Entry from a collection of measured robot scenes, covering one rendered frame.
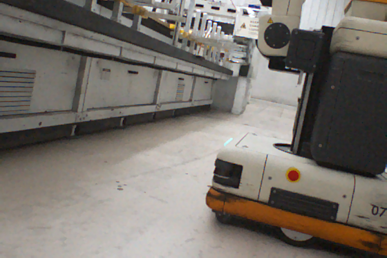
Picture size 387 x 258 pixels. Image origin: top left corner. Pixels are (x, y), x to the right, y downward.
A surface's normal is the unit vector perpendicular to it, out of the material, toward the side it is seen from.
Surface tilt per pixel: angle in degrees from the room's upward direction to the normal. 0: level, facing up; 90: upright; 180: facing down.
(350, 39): 90
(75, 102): 90
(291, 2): 90
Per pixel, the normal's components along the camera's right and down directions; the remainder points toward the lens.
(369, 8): -0.19, 0.05
